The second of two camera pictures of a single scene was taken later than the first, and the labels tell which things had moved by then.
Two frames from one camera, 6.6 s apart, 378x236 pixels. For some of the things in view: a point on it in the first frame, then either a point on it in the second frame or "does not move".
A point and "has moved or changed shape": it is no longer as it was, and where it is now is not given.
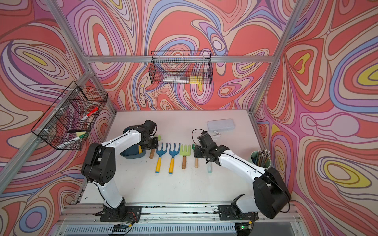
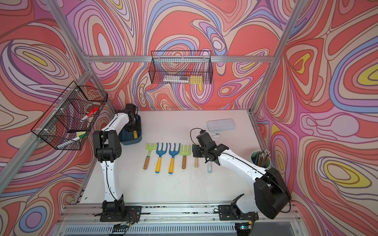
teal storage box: [133, 153] has moved or changed shape
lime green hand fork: [184, 154] does not move
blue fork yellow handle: [160, 153] does not move
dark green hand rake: [196, 160] does not move
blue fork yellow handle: [172, 161] does not move
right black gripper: [197, 152] does not move
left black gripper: [155, 145] -> [137, 126]
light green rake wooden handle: [152, 153] has moved or changed shape
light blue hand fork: [209, 167] does not move
